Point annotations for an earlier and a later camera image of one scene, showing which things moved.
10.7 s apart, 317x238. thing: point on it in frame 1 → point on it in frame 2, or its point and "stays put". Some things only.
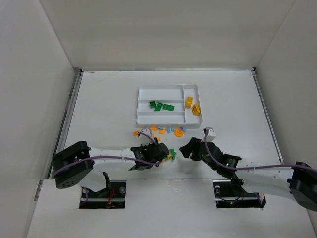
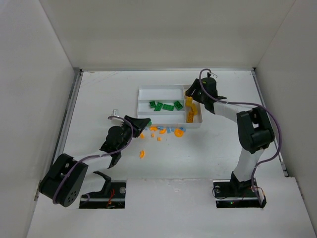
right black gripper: (194, 149) → (196, 89)
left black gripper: (161, 151) → (131, 126)
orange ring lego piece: (179, 133) stays put
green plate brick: (168, 107) stays put
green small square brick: (152, 104) stays put
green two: (158, 107) stays put
